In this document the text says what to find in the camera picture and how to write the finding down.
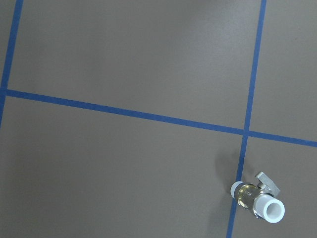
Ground PPR valve with metal handle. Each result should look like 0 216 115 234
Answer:
230 171 285 224

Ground blue tape grid lines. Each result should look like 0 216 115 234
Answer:
0 0 317 238

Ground brown paper table cover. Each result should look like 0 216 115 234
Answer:
0 0 317 238

